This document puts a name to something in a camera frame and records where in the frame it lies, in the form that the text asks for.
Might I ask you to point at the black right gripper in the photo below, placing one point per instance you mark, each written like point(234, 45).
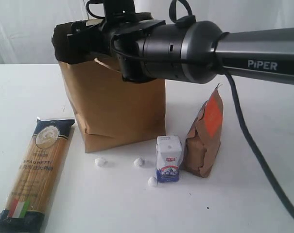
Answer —
point(125, 39)

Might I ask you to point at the brown paper shopping bag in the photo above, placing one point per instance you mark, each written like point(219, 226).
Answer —
point(109, 112)

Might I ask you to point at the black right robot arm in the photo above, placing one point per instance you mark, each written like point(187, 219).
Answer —
point(187, 52)

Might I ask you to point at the small white ball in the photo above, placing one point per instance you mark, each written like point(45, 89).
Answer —
point(152, 182)
point(139, 162)
point(100, 162)

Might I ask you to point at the small white blue milk carton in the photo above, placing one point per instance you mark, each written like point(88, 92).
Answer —
point(168, 158)

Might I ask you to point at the brown pouch with orange label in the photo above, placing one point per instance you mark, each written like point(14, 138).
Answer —
point(203, 140)

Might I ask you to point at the spaghetti packet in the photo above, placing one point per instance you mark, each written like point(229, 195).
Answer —
point(28, 200)

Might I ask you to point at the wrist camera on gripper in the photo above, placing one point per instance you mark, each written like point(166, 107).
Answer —
point(113, 9)

